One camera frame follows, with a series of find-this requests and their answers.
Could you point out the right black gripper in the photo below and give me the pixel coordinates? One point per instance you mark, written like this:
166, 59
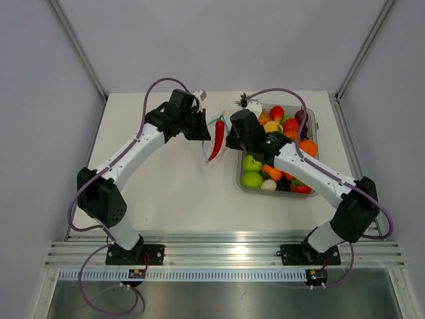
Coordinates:
231, 142

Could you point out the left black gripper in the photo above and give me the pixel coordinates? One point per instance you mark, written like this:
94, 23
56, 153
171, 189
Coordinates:
202, 133

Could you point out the clear zip top bag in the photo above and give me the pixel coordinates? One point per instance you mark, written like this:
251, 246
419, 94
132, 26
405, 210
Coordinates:
207, 146

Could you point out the red chili pepper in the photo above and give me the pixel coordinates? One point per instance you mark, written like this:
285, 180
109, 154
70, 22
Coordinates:
218, 139

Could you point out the orange carrot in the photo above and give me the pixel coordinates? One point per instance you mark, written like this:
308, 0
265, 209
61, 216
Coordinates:
289, 177

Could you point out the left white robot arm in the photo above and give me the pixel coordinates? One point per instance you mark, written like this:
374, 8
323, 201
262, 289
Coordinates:
99, 191

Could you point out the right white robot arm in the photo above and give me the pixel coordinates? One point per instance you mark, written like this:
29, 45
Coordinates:
355, 201

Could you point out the clear plastic food bin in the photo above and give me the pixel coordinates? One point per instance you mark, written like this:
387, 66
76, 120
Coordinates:
312, 126

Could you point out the purple grape bunch top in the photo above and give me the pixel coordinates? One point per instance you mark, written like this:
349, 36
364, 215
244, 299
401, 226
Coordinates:
304, 132

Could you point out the pineapple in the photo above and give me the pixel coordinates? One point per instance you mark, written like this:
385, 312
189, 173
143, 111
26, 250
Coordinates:
242, 102

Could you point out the yellow peach with leaf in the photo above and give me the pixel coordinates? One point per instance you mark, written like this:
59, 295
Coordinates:
273, 126

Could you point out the green apple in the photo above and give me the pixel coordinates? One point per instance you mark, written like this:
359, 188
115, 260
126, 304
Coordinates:
251, 179
250, 164

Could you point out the red apple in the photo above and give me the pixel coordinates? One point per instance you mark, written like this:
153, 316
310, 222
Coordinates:
277, 113

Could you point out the red pomegranate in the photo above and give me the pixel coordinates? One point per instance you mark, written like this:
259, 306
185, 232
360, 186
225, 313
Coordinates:
291, 124

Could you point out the orange mini pumpkin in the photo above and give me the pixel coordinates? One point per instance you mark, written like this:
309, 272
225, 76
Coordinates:
291, 134

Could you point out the green apple front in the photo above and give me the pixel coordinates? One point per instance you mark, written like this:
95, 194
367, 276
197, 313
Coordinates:
251, 179

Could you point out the purple passion fruit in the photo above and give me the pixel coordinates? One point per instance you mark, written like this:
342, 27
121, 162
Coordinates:
301, 116

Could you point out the white egg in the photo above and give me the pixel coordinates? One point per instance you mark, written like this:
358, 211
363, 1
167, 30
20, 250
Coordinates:
269, 184

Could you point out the dark grape bunch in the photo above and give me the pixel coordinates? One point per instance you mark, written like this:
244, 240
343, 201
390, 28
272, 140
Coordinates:
284, 185

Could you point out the large orange fruit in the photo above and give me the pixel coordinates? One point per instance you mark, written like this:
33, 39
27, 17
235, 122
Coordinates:
309, 147

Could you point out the red tomato with leaves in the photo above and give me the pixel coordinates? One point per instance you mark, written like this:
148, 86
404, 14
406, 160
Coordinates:
299, 187

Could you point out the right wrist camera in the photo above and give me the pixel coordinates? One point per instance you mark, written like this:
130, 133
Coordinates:
255, 107

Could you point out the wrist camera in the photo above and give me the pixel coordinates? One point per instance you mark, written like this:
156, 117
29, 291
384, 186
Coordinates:
255, 107
200, 94

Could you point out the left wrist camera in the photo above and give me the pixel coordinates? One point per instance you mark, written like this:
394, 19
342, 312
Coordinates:
200, 94

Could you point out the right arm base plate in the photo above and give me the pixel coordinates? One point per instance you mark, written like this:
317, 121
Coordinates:
301, 255

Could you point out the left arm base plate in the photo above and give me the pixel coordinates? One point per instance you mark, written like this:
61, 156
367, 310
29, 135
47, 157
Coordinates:
151, 254

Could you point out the left aluminium frame post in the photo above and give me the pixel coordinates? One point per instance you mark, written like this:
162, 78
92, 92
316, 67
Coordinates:
71, 36

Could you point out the aluminium frame post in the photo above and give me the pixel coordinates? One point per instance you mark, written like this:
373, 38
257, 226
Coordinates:
365, 47
71, 36

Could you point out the aluminium mounting rail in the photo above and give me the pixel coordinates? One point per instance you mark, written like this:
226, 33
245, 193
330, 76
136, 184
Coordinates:
228, 249

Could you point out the right aluminium frame post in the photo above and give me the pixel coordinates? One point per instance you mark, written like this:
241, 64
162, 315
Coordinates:
365, 47

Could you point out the white slotted cable duct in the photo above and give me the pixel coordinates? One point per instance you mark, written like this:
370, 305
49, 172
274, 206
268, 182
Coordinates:
184, 275

